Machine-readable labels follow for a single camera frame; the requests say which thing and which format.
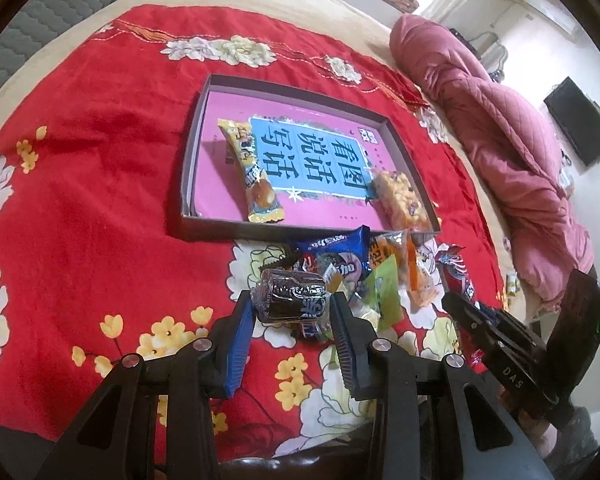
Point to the green snack packet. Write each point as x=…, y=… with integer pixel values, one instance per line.
x=379, y=293

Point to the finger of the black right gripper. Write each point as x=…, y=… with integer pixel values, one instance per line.
x=477, y=322

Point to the dark chocolate candy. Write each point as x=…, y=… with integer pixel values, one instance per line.
x=283, y=296

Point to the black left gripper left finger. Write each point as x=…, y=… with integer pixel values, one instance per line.
x=113, y=436

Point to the red floral blanket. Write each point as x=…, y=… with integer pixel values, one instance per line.
x=91, y=267

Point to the black television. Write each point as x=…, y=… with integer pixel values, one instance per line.
x=578, y=118

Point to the blue cookie packet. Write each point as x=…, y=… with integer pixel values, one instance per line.
x=346, y=252

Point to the pink quilted duvet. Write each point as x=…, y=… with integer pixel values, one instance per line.
x=512, y=148

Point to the clear bag of rice crackers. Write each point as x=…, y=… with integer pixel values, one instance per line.
x=400, y=201

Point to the white air conditioner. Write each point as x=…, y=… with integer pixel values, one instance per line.
x=559, y=18

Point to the red white snack packet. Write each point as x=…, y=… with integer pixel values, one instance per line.
x=454, y=272

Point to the orange clear snack bag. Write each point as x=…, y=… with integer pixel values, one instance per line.
x=415, y=265

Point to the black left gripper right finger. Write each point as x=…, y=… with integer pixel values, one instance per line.
x=433, y=419

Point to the yellow long snack packet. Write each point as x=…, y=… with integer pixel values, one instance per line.
x=262, y=202

